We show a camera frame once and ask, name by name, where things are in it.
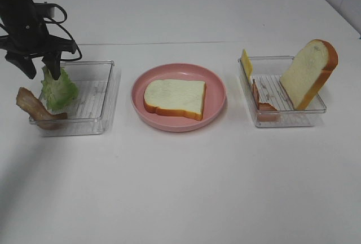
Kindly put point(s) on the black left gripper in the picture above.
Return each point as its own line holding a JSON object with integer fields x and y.
{"x": 28, "y": 37}

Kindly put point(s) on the green lettuce leaf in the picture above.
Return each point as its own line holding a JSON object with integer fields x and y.
{"x": 59, "y": 93}

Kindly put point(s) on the bacon strip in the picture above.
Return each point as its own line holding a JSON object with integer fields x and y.
{"x": 263, "y": 107}
{"x": 32, "y": 105}

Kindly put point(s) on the bread slice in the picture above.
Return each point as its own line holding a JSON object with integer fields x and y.
{"x": 175, "y": 97}
{"x": 309, "y": 71}

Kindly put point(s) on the yellow cheese slice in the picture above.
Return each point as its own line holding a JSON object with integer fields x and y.
{"x": 247, "y": 64}

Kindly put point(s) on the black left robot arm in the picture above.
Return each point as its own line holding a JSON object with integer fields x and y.
{"x": 25, "y": 23}

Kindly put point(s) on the left clear plastic container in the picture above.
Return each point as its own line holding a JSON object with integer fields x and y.
{"x": 92, "y": 111}

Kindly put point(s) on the clear plastic container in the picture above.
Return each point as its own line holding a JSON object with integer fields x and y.
{"x": 92, "y": 111}
{"x": 266, "y": 73}

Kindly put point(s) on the pink round plate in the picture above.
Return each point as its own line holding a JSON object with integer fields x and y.
{"x": 215, "y": 96}

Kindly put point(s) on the right clear plastic container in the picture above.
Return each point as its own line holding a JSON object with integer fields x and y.
{"x": 266, "y": 73}

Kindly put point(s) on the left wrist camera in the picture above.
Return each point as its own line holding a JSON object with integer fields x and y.
{"x": 46, "y": 10}

